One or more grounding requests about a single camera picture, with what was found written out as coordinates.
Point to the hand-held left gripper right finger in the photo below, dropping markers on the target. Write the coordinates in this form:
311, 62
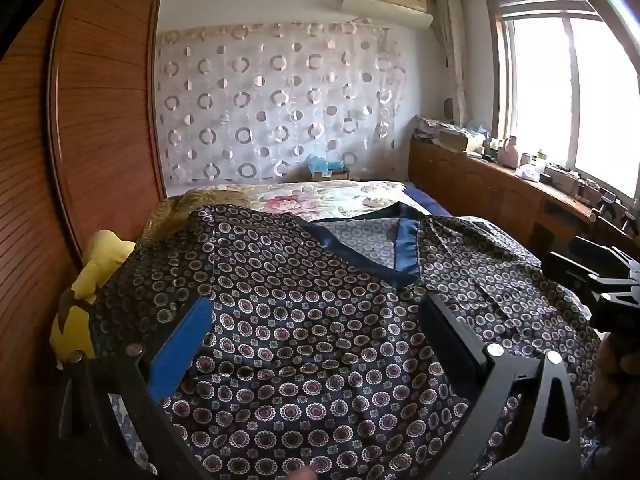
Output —
462, 341

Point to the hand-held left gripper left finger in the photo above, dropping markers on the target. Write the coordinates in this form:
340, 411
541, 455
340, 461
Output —
181, 347

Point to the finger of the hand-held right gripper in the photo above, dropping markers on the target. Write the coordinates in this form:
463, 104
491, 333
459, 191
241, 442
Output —
575, 260

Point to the navy circle-patterned pajama top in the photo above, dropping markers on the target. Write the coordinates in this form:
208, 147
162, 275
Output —
325, 320

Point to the person's right hand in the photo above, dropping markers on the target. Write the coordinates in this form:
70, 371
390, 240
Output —
617, 375

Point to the wooden low cabinet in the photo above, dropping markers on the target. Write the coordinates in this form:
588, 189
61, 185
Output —
500, 190

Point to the yellow plush toy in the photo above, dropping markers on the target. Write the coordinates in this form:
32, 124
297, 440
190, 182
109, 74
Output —
92, 280

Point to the pink bag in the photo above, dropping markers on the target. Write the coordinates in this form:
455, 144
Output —
510, 152

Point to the golden patterned pillow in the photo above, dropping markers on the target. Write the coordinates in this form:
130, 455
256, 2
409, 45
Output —
172, 210

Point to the window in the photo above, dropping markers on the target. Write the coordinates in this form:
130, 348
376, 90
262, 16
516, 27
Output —
565, 80

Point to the pile of books and papers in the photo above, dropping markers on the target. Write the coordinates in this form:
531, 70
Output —
447, 132

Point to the wooden wardrobe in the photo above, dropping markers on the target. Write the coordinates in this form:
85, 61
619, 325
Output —
75, 160

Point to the blue tissue box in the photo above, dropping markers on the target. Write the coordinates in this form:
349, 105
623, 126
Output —
326, 166

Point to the beige tied curtain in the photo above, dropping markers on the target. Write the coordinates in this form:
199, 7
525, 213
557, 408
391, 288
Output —
452, 50

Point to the circle-patterned sheer curtain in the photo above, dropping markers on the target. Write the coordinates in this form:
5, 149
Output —
280, 105

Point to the white air conditioner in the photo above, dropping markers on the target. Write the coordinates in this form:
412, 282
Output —
387, 0

